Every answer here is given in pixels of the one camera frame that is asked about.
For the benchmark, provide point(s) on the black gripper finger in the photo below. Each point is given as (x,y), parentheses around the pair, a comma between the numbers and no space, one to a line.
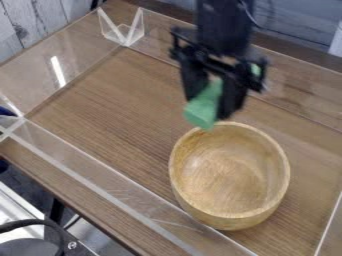
(194,77)
(234,92)

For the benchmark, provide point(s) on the green rectangular block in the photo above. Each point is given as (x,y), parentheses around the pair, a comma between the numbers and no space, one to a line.
(201,109)

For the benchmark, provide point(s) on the light wooden bowl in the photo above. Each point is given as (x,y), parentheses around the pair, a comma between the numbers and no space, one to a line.
(230,175)

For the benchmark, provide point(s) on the clear acrylic tray enclosure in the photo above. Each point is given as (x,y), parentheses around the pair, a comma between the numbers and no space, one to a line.
(100,118)

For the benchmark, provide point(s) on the black metal bracket with screw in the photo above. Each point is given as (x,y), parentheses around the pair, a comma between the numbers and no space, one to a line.
(67,243)

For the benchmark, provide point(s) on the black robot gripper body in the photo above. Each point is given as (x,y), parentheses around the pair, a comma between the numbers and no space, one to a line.
(219,40)

